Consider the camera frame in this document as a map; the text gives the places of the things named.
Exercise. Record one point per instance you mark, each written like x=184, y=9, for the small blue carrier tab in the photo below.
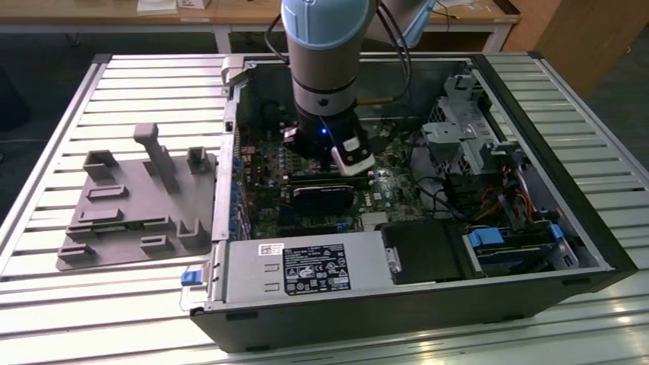
x=555, y=232

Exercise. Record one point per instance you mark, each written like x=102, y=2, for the silver finned chipset heatsink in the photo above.
x=376, y=219

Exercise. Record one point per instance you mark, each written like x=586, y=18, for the white box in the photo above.
x=157, y=7
x=192, y=4

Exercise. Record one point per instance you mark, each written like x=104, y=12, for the black plastic bay cover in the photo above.
x=421, y=251

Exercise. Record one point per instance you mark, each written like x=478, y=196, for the blue case latch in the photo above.
x=192, y=277

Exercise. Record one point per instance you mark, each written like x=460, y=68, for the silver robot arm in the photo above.
x=324, y=68

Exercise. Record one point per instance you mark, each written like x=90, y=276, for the wooden cabinet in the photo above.
x=582, y=38

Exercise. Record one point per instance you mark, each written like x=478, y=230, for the silver power supply unit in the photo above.
x=314, y=266

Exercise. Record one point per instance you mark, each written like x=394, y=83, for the silver metal drive cage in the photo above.
x=446, y=152

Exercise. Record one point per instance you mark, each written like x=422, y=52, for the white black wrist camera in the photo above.
x=354, y=156

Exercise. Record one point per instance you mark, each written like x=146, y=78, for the grey parts rack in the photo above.
x=132, y=213

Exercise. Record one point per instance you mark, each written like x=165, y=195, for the round coin cell battery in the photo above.
x=384, y=131

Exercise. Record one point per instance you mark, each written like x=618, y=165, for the black graphics card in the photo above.
x=321, y=195

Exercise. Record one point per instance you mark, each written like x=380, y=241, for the green motherboard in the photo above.
x=394, y=182

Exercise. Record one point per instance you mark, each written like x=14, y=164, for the silver metal cage bracket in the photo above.
x=464, y=114

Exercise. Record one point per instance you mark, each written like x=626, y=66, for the wooden desk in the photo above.
x=76, y=17

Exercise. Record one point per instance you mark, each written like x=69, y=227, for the black grey PC case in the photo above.
x=354, y=323

